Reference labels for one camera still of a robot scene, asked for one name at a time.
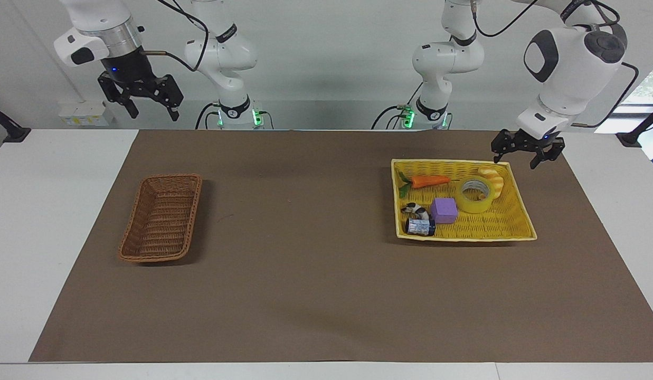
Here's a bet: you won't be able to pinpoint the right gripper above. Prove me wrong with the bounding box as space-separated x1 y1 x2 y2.
97 46 185 122

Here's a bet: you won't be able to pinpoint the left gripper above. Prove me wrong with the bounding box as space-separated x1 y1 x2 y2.
490 126 566 170

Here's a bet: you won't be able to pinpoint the yellow tape roll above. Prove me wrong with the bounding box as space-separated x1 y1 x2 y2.
454 176 498 214

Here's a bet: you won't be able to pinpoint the yellow woven basket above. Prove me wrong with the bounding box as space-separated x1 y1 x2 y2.
391 158 538 243

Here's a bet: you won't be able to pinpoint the brown wicker basket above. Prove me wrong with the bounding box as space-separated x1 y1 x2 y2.
118 174 203 263

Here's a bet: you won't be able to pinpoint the yellow toy croissant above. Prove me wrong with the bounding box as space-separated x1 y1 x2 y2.
477 165 505 201

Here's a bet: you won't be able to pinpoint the black stand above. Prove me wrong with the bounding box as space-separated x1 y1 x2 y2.
616 103 653 148
0 100 32 144

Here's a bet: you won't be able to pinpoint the orange toy carrot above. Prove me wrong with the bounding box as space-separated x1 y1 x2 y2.
398 172 452 200

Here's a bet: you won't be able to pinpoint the purple cube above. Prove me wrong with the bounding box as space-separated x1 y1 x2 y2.
430 197 459 225

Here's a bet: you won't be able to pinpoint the black and white toy dog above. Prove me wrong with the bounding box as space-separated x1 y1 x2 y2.
401 202 431 221

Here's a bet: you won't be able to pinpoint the small blue black can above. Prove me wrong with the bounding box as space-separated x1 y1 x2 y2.
405 218 437 237

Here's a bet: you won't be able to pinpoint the white wall socket box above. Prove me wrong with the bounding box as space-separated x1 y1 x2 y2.
58 100 116 127

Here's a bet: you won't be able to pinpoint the black cable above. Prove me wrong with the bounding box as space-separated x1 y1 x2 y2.
571 62 640 129
371 104 412 130
194 102 222 130
140 0 210 73
470 0 550 39

